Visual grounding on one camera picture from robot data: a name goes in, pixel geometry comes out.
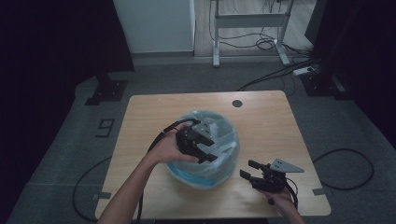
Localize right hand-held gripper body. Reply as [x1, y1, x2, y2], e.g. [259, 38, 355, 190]
[250, 158, 305, 194]

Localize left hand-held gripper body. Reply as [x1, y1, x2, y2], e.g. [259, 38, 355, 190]
[175, 117, 217, 158]

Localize translucent blue-edged plastic bag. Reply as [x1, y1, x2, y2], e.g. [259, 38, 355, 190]
[163, 108, 241, 190]

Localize green plastic trash bin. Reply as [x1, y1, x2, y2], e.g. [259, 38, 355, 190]
[166, 110, 240, 188]

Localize person's right hand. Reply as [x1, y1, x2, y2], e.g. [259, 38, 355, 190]
[256, 186, 297, 216]

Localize person's left hand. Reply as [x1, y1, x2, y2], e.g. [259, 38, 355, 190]
[145, 121, 200, 166]

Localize black stand base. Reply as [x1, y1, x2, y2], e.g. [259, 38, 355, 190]
[300, 73, 353, 101]
[84, 73, 129, 106]

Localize white power strip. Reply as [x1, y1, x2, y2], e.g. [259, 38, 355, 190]
[292, 65, 316, 77]

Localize white cabinet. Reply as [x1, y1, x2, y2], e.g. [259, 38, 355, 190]
[112, 0, 196, 54]

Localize black curtain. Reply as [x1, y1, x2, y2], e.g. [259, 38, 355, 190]
[0, 0, 135, 218]
[304, 0, 396, 147]

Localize left hand-held gripper cable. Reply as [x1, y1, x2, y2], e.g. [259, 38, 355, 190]
[135, 118, 202, 224]

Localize hand-held gripper cable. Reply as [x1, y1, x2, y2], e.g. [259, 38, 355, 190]
[135, 118, 202, 224]
[284, 176, 300, 210]

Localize right hand-held gripper cable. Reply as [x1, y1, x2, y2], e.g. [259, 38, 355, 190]
[284, 176, 300, 210]

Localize thick black power cable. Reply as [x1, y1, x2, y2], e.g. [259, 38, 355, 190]
[236, 57, 321, 92]

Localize black floor cable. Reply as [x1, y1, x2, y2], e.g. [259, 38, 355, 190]
[72, 156, 112, 223]
[312, 148, 375, 191]

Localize tangled black cables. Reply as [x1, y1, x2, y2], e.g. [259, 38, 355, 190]
[208, 0, 312, 57]

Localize white desk frame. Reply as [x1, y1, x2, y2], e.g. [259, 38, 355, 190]
[209, 0, 295, 68]

